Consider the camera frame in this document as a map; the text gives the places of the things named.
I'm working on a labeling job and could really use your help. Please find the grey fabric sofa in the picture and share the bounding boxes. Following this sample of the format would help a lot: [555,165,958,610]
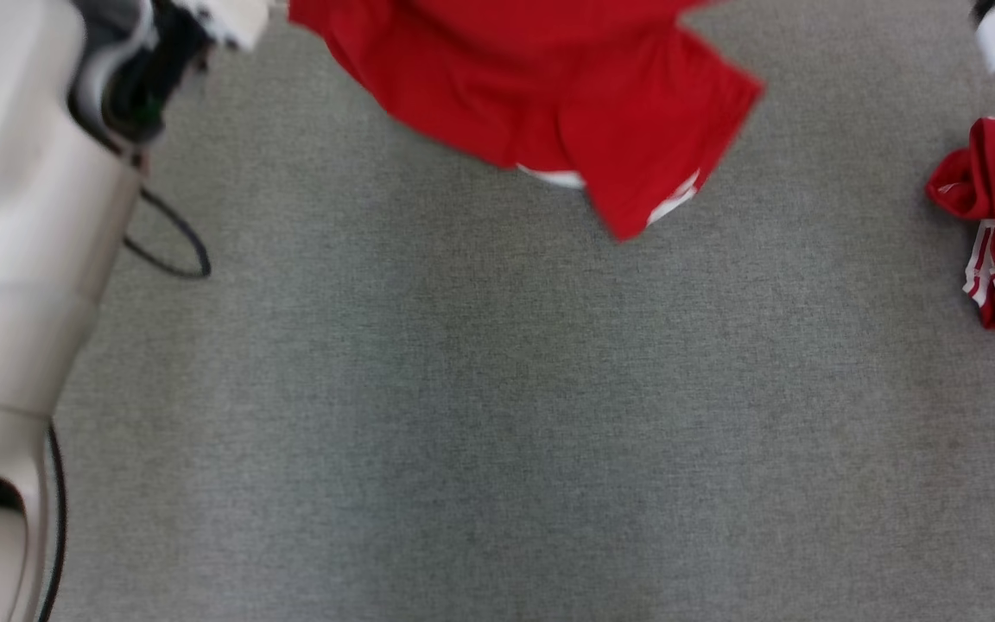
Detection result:
[31,0,995,622]

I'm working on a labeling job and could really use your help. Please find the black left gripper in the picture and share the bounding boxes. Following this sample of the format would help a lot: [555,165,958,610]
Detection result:
[105,0,209,146]

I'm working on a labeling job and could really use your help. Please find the red shorts with white trim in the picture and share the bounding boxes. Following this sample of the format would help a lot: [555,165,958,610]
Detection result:
[288,0,764,243]

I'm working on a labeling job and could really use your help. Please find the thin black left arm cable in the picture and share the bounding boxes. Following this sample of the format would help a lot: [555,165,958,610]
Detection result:
[35,423,68,622]
[122,186,212,280]

